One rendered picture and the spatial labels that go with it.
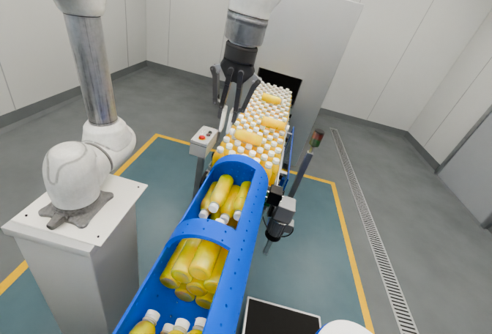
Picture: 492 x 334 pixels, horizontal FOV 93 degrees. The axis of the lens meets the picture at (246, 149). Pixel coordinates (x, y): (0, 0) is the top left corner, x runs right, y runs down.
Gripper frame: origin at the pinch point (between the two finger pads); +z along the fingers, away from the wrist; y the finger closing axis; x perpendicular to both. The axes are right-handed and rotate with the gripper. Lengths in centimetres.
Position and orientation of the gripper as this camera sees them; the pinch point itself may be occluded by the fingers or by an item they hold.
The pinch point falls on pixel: (226, 120)
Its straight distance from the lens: 65.8
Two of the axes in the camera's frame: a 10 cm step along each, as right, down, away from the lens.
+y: -9.6, -2.8, 0.2
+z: -2.3, 8.0, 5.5
